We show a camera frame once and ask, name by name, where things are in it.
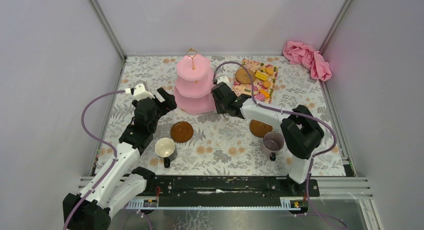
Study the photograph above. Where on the small orange cookie toy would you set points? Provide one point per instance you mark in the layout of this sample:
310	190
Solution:
266	84

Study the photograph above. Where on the round woven brown coaster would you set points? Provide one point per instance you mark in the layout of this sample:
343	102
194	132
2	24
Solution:
242	76

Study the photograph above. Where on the floral tablecloth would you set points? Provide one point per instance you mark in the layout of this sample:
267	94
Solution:
220	147

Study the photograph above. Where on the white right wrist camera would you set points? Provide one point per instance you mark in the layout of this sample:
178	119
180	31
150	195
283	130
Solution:
223	79

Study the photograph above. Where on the crumpled pink cloth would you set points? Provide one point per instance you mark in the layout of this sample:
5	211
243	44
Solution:
299	53

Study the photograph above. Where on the orange star cookie toy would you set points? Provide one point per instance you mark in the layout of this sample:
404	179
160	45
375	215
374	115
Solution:
265	93

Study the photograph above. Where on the brown saucer right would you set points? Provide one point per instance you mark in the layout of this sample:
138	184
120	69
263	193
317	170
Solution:
259	129

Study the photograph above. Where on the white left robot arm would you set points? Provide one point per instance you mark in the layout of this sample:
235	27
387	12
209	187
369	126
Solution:
93	207

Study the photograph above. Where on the floral rectangular serving tray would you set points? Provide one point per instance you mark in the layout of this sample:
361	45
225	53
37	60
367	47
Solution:
254	66

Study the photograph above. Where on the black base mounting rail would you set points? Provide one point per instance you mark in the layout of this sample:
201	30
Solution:
227	192

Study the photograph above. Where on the brown saucer left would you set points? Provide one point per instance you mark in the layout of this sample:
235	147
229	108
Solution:
181	132

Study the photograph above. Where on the round orange cookie toy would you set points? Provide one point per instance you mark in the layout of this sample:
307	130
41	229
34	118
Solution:
269	70

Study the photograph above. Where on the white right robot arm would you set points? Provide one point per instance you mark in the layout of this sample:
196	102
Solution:
300	130

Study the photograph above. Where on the brown saucer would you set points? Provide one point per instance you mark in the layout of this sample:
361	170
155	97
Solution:
259	129
181	132

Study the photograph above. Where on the yellow cake piece toy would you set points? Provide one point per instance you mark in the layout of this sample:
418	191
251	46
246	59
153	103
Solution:
261	75

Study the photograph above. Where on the pink three-tier cake stand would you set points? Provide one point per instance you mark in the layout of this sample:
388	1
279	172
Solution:
192	90

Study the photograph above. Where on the pink cake slice toy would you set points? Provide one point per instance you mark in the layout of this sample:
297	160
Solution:
260	97

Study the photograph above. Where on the mauve mug black handle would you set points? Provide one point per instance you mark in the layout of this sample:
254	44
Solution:
272	144

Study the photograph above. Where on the cream mug black handle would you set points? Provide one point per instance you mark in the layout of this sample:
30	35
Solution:
165	148

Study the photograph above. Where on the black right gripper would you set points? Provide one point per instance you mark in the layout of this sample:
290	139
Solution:
219	110

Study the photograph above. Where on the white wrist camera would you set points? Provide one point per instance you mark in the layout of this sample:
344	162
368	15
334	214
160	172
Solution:
139	92
223	79

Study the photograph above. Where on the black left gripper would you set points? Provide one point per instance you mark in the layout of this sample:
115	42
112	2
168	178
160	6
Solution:
156	102

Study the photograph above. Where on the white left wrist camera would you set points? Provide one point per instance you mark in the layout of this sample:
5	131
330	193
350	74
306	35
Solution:
139	92

